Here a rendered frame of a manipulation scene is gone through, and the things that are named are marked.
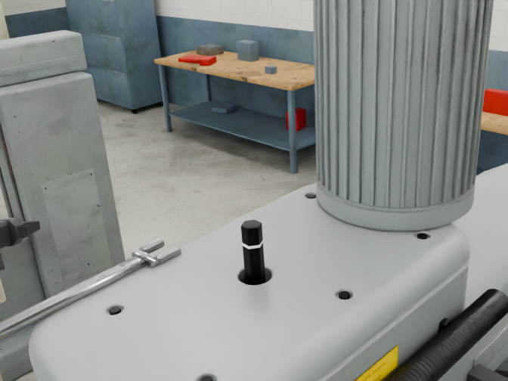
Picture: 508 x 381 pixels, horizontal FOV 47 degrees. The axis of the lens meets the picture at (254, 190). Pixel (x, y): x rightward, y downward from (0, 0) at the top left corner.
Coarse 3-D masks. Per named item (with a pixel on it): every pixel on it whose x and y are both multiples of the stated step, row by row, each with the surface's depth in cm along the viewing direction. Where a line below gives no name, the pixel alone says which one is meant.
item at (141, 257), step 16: (160, 240) 68; (144, 256) 65; (160, 256) 65; (112, 272) 63; (128, 272) 63; (80, 288) 60; (96, 288) 61; (48, 304) 58; (64, 304) 58; (16, 320) 56; (32, 320) 56; (0, 336) 54
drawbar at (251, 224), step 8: (248, 224) 59; (256, 224) 59; (248, 232) 59; (256, 232) 59; (248, 240) 59; (256, 240) 59; (256, 248) 59; (248, 256) 60; (256, 256) 60; (248, 264) 60; (256, 264) 60; (264, 264) 61; (248, 272) 61; (256, 272) 61; (264, 272) 62; (248, 280) 61; (256, 280) 61; (264, 280) 62
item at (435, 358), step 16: (480, 304) 68; (496, 304) 68; (448, 320) 66; (464, 320) 66; (480, 320) 66; (496, 320) 68; (448, 336) 63; (464, 336) 64; (480, 336) 66; (432, 352) 61; (448, 352) 62; (464, 352) 64; (400, 368) 60; (416, 368) 59; (432, 368) 60; (448, 368) 62
